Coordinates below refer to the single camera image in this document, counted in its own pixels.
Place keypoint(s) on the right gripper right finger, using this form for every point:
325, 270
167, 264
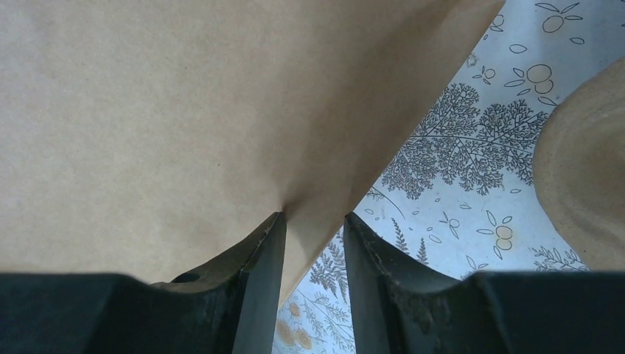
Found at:
399, 305

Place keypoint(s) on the brown pulp cup carrier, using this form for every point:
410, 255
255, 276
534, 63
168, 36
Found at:
578, 169

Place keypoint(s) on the brown paper bag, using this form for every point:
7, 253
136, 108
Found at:
146, 137

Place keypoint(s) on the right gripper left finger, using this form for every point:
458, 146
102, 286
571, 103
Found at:
226, 305

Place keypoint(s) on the floral table mat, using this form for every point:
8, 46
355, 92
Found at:
459, 195

